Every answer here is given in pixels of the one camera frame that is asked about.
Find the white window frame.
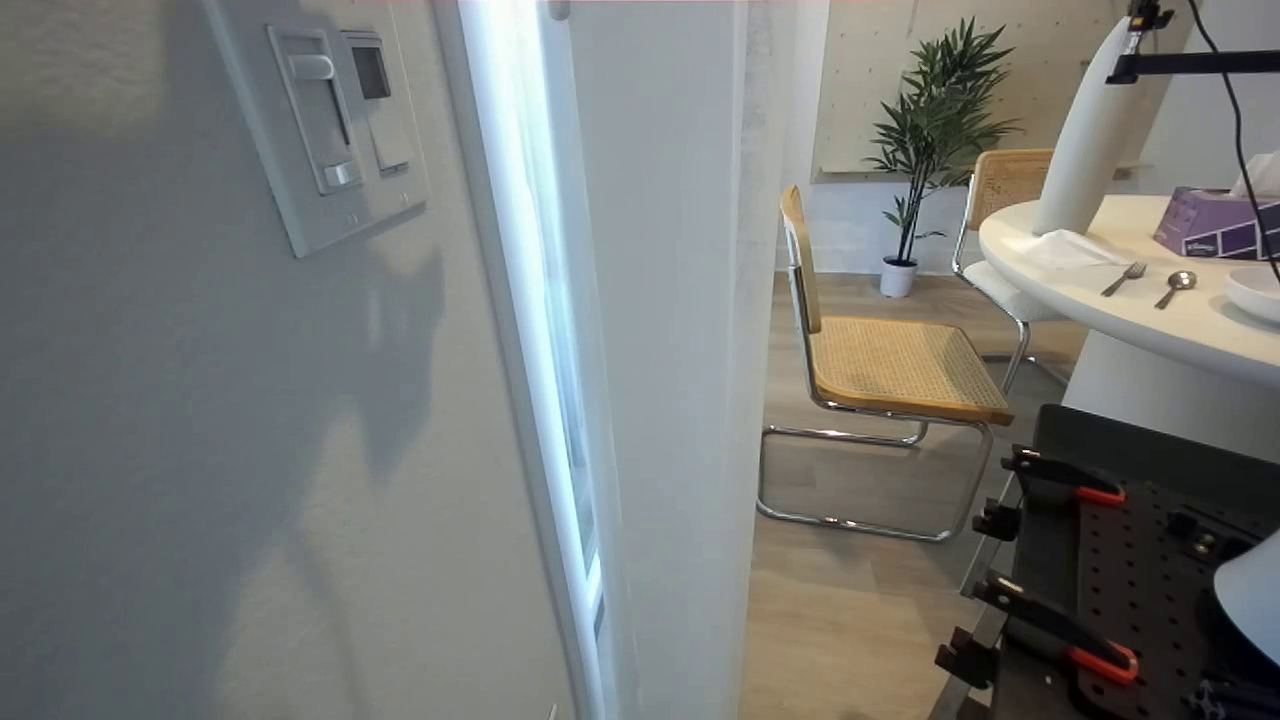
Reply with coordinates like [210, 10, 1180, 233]
[434, 0, 631, 720]

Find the black horizontal bar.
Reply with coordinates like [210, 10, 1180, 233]
[1099, 46, 1280, 89]

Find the silver fork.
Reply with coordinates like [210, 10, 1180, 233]
[1099, 260, 1154, 299]

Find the silver spoon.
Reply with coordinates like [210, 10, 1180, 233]
[1154, 269, 1202, 315]

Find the white napkin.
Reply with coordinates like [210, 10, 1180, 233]
[1034, 229, 1137, 292]

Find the black hanging cable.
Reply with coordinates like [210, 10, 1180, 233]
[1180, 0, 1280, 285]

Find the cane seat chrome chair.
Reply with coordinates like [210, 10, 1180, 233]
[756, 182, 1022, 547]

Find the green potted palm plant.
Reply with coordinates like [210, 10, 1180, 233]
[867, 10, 1015, 273]

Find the white round table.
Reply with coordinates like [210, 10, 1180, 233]
[977, 192, 1280, 462]

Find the black perforated mounting board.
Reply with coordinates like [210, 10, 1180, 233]
[932, 398, 1280, 720]

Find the cane back chair white seat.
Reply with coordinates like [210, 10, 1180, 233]
[949, 141, 1087, 393]

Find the purple tissue box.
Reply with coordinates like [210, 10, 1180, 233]
[1154, 153, 1280, 264]

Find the black clamp orange handle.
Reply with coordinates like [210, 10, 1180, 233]
[972, 442, 1134, 542]
[932, 573, 1148, 690]

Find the narrow wall switch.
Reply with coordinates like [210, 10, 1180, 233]
[337, 26, 415, 176]

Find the white plate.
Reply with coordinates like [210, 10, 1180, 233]
[1215, 273, 1280, 331]

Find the wide rocker wall switch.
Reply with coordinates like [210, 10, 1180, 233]
[269, 24, 366, 194]

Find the white plant pot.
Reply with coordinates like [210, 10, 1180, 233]
[875, 257, 921, 305]

